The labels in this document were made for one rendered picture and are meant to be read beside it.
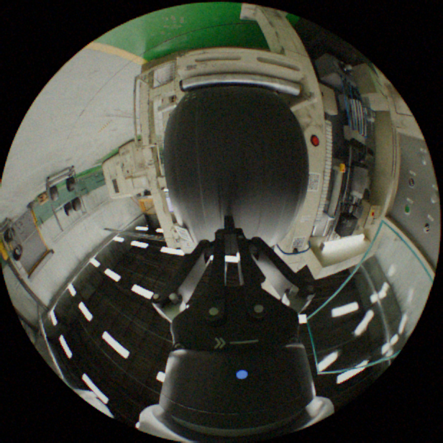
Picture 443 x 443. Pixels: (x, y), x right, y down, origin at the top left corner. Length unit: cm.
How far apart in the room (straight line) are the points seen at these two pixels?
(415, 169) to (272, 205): 62
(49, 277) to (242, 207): 1198
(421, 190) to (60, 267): 1243
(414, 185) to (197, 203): 73
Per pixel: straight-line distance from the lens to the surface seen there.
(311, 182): 54
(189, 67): 42
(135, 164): 486
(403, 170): 68
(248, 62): 43
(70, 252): 1167
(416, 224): 66
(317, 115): 58
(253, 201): 22
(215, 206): 22
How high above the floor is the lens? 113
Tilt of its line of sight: 30 degrees up
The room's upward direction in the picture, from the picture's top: 175 degrees clockwise
